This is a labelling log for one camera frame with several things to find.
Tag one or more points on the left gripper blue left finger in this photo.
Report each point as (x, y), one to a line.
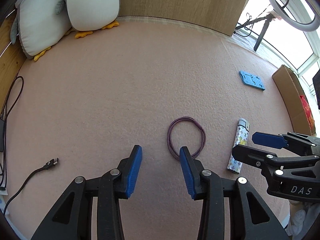
(71, 215)

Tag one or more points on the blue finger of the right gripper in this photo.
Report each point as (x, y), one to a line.
(269, 140)
(253, 157)

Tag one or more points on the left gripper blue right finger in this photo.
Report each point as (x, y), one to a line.
(250, 216)

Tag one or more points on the red fabric tote bag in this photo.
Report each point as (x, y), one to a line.
(307, 110)

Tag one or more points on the blue plastic phone stand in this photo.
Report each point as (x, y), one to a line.
(251, 80)

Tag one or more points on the right white gloved hand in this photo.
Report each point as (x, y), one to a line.
(302, 217)

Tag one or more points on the brown cardboard box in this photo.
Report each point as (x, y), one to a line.
(290, 89)

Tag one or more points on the black power adapter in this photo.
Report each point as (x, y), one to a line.
(2, 127)

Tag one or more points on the large wooden board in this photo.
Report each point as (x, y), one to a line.
(219, 15)

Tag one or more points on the pine slat headboard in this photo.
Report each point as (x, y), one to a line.
(12, 57)

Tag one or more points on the larger penguin plush toy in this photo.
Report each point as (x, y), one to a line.
(39, 25)

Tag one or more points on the smaller penguin plush toy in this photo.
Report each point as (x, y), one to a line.
(87, 16)

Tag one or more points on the white ring light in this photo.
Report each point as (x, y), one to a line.
(298, 13)

